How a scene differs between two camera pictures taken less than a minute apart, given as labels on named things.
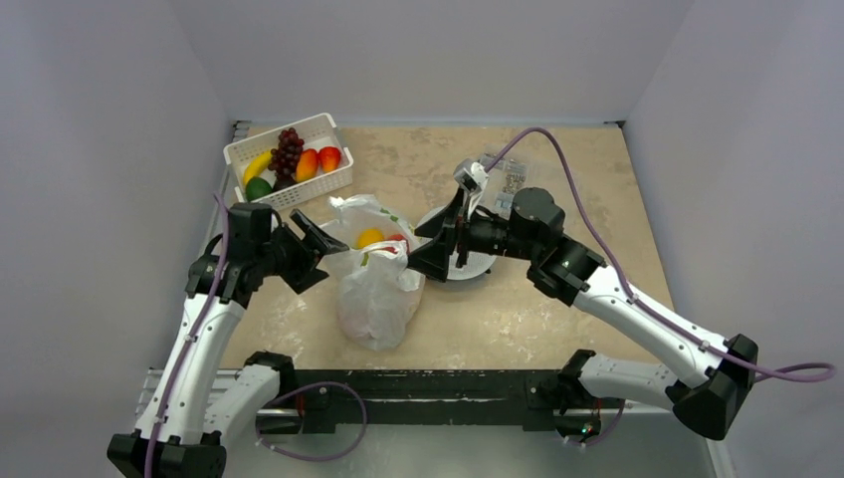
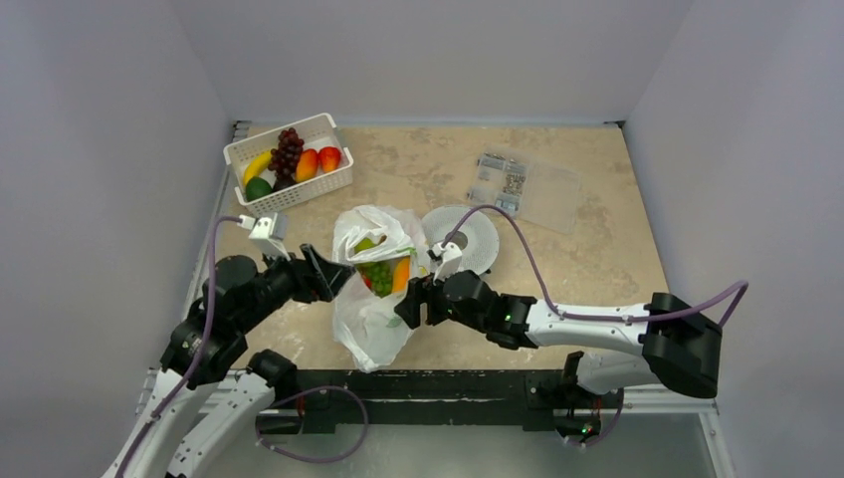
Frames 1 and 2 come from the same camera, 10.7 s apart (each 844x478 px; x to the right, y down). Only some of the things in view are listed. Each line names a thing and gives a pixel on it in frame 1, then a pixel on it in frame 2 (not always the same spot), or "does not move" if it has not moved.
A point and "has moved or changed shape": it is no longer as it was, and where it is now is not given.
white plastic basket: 316,131 does not move
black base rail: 314,398 does not move
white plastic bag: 377,291 has moved or changed shape
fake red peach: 328,157 does not move
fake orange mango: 308,165 does not move
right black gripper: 455,233 to 431,302
